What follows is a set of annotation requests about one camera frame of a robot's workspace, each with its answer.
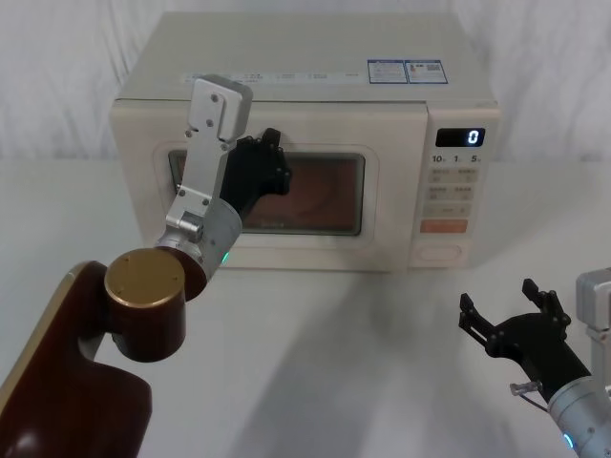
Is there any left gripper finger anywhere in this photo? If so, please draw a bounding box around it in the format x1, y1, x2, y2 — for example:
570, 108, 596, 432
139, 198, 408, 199
255, 127, 294, 198

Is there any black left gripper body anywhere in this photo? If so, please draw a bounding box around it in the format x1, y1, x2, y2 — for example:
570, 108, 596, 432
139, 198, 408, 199
217, 135, 277, 228

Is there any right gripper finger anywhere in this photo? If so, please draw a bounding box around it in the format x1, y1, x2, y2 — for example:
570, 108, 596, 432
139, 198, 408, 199
457, 292, 505, 359
520, 278, 572, 344

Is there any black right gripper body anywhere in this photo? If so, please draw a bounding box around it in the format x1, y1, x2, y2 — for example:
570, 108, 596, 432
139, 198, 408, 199
487, 312, 591, 397

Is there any cream oven door with window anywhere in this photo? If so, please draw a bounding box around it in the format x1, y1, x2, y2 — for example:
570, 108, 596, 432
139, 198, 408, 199
109, 98, 430, 273

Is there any cream microwave oven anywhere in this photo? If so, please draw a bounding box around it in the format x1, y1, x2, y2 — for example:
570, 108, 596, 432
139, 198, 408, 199
108, 11, 505, 274

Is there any oven control panel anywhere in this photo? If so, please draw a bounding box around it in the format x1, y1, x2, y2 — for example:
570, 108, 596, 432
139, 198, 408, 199
409, 102, 503, 274

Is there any white table cloth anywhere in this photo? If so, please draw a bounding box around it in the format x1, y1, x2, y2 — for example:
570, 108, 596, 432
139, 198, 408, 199
0, 156, 611, 458

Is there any white curtain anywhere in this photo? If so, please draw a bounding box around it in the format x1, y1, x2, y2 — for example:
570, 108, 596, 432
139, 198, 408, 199
0, 0, 611, 166

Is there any thin cable with silver plug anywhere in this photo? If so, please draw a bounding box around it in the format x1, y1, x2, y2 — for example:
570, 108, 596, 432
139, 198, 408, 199
508, 380, 555, 414

